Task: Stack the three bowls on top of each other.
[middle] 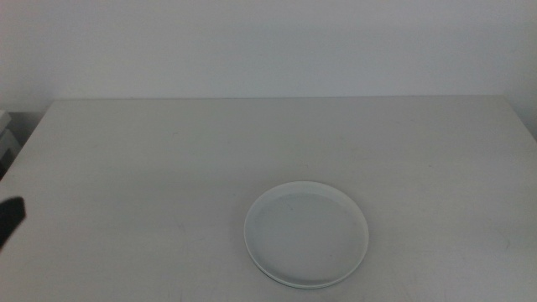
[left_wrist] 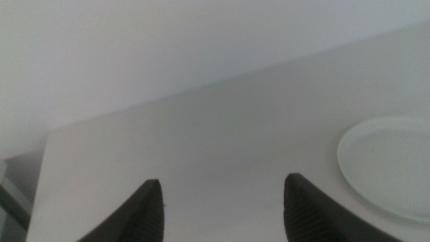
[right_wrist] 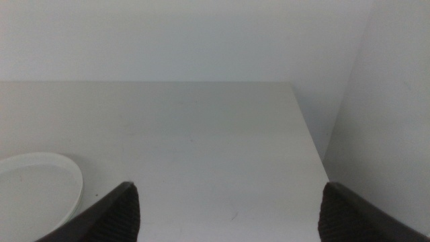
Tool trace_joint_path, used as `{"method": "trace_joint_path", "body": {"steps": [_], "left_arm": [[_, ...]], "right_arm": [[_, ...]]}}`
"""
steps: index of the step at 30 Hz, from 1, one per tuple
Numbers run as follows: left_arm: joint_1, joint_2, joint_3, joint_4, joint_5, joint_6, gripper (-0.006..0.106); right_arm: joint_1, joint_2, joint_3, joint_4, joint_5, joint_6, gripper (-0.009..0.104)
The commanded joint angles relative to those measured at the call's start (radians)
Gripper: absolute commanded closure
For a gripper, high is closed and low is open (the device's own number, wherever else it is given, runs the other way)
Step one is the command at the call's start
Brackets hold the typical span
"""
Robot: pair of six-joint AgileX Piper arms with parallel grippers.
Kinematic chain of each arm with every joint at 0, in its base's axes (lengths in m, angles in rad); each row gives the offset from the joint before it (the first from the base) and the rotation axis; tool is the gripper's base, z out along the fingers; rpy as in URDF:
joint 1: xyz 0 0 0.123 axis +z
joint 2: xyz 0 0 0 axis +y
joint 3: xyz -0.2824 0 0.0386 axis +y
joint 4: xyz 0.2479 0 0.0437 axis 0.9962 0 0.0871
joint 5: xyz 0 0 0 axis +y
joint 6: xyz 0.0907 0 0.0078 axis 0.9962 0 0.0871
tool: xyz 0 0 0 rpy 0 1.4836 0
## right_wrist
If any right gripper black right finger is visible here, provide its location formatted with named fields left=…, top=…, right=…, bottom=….
left=318, top=181, right=430, bottom=242

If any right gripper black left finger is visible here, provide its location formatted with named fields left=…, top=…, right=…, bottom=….
left=35, top=181, right=141, bottom=242

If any white shallow bowl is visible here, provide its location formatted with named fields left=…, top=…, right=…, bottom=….
left=0, top=151, right=84, bottom=242

